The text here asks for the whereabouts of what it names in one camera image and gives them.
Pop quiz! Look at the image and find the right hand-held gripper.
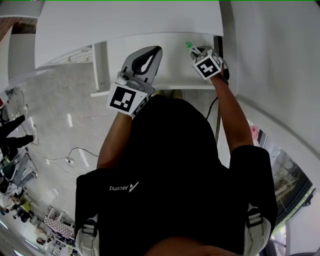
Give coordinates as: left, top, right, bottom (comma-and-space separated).
190, 45, 230, 85

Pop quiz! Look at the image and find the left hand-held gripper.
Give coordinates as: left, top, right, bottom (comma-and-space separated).
106, 45, 164, 118

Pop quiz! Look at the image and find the green and white small object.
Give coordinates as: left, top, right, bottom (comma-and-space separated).
184, 41, 199, 55

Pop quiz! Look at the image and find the person's left forearm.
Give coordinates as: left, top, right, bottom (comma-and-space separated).
96, 111, 134, 170

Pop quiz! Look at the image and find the person's right forearm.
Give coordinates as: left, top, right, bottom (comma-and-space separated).
211, 74, 255, 154

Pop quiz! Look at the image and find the white dresser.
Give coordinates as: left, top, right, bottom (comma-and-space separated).
34, 0, 225, 98

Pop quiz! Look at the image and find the pink toy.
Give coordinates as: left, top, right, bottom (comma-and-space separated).
249, 124, 261, 147

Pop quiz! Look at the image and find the person's black shirt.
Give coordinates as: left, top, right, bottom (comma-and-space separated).
74, 96, 280, 256

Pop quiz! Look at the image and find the black framed window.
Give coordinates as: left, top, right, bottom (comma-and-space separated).
271, 147, 316, 227

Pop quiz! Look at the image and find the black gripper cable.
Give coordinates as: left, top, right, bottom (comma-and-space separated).
205, 96, 220, 119

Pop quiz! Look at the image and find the black floor cable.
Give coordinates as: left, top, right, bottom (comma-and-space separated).
66, 146, 100, 162

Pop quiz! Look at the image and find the left grey backpack strap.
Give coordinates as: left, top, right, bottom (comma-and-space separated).
74, 213, 100, 256

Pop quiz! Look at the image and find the grey backpack strap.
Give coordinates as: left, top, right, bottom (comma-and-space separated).
243, 202, 272, 256
74, 213, 100, 256

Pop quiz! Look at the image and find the right grey backpack strap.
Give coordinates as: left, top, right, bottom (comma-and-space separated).
243, 202, 272, 256

